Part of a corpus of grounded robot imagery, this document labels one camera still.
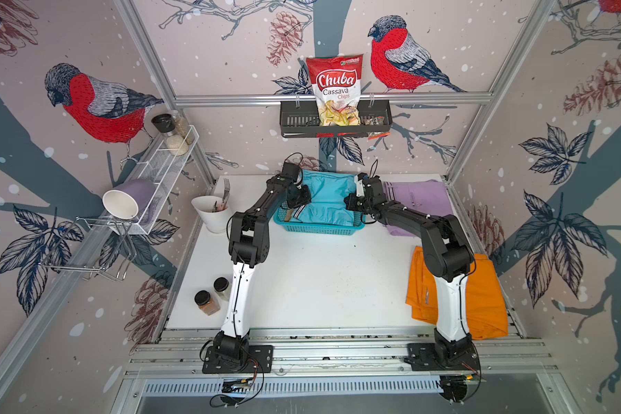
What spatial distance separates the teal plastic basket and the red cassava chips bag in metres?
0.36

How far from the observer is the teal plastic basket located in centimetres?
97

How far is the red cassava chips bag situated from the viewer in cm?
81
